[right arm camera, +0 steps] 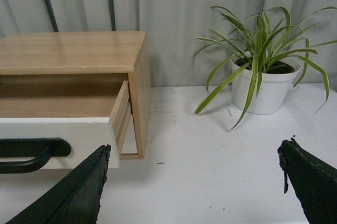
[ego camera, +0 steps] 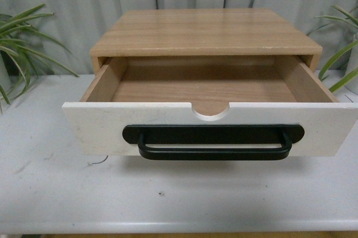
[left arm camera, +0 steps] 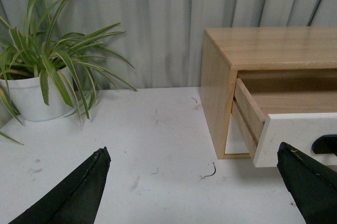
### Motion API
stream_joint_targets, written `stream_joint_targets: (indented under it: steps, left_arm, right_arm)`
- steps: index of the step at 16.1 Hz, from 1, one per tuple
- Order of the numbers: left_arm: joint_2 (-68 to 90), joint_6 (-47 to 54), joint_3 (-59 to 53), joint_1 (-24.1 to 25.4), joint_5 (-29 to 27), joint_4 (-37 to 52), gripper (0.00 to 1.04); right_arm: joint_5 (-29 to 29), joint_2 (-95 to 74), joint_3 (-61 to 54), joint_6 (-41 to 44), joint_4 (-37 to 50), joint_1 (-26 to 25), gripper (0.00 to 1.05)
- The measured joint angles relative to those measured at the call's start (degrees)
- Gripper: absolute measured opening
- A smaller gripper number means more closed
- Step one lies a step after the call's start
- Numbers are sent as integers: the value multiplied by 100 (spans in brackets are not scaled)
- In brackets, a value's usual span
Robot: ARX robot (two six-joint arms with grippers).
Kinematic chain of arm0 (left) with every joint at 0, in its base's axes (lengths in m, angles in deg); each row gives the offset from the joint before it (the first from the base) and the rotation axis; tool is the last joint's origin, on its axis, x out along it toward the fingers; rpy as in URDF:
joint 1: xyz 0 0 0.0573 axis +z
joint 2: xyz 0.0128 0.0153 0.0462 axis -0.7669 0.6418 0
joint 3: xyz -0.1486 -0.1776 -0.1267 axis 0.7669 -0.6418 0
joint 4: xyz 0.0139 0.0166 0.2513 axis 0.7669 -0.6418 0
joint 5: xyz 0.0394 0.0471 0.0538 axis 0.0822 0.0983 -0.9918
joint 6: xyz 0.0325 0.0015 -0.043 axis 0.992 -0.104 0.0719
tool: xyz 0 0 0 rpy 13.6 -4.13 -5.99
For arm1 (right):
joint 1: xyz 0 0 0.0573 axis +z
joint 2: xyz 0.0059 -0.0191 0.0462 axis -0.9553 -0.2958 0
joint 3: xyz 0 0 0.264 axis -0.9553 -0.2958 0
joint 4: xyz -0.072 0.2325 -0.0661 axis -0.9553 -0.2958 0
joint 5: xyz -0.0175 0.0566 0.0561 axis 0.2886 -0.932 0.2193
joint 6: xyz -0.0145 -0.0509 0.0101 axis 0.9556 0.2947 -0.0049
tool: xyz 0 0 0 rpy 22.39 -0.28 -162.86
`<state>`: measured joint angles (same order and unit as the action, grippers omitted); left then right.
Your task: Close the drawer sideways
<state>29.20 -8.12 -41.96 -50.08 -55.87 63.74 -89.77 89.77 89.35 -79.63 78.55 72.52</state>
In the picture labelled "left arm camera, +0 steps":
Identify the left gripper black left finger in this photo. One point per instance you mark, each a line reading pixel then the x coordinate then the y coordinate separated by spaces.
pixel 76 199

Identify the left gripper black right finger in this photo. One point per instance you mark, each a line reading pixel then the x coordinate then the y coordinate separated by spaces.
pixel 311 184

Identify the white front wooden drawer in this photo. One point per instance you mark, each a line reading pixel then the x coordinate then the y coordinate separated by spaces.
pixel 298 111

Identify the wooden drawer cabinet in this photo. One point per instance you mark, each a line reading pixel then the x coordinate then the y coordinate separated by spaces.
pixel 256 52

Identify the white plant pot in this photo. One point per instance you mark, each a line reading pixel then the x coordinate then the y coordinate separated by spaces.
pixel 39 98

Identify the green spider plant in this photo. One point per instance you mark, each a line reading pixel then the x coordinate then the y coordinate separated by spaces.
pixel 34 48

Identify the grey curtain backdrop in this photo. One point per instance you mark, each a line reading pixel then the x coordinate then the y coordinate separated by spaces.
pixel 163 38

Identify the black drawer handle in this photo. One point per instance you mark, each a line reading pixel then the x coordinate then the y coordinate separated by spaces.
pixel 325 144

